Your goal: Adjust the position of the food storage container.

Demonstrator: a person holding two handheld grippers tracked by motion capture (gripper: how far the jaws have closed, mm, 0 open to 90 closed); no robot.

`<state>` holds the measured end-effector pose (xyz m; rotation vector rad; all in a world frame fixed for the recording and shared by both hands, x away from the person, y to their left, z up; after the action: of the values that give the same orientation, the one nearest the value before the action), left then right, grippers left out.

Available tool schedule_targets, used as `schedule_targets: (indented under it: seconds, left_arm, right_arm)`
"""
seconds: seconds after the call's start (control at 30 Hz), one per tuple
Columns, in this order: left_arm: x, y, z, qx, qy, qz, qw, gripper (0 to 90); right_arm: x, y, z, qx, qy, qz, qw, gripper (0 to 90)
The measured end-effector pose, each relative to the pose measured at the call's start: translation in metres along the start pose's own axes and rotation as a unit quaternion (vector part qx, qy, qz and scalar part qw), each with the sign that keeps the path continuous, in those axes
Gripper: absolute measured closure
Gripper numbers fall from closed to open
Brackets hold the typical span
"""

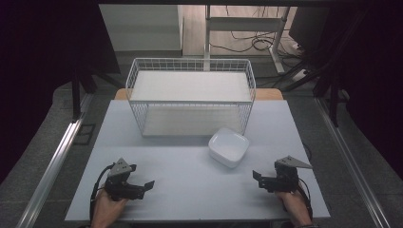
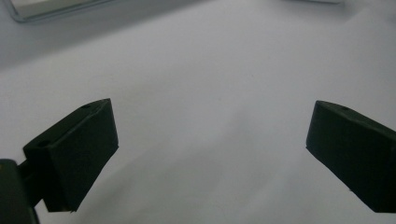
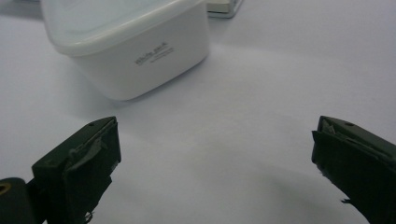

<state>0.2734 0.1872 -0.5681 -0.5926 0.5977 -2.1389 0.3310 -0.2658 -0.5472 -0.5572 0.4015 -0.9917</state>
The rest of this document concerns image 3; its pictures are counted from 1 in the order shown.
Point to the translucent container lid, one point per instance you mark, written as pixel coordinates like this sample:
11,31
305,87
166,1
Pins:
109,25

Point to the grey object at top edge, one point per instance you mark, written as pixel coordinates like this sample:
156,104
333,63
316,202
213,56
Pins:
222,7

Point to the white container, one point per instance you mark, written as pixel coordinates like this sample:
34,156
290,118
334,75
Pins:
140,62

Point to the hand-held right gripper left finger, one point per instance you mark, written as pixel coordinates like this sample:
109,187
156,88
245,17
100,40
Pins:
77,165

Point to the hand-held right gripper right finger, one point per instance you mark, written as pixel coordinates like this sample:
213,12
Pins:
358,165

